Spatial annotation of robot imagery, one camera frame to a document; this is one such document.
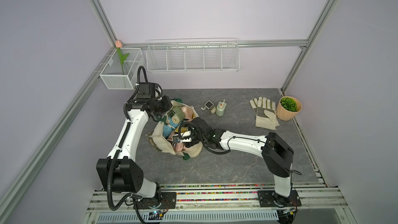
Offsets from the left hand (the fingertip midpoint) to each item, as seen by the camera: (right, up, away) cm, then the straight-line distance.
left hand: (172, 105), depth 80 cm
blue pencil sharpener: (-4, -14, +6) cm, 16 cm away
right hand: (+5, -13, +3) cm, 14 cm away
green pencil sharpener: (+27, -2, +22) cm, 35 cm away
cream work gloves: (+58, -5, +25) cm, 64 cm away
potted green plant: (+69, -2, +17) cm, 71 cm away
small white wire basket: (-32, +20, +9) cm, 39 cm away
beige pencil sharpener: (+21, -1, +22) cm, 30 cm away
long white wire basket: (+18, +33, +22) cm, 43 cm away
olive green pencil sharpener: (+2, -5, +5) cm, 8 cm away
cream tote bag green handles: (-8, -18, -1) cm, 20 cm away
